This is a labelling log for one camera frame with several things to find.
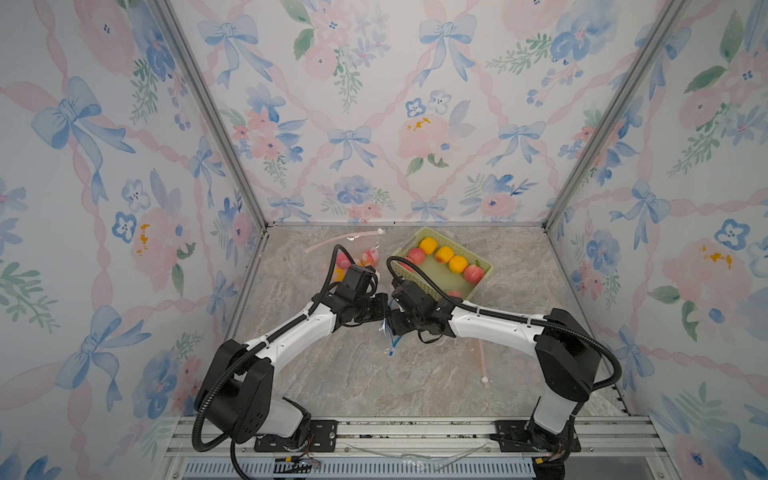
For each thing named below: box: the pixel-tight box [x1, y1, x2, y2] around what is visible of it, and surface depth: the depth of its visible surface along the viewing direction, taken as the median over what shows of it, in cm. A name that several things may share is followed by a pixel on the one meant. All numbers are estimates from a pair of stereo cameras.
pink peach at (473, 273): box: [464, 264, 485, 284], surface depth 102 cm
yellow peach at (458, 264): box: [448, 255, 468, 274], surface depth 105 cm
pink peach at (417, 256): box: [410, 248, 426, 265], surface depth 108 cm
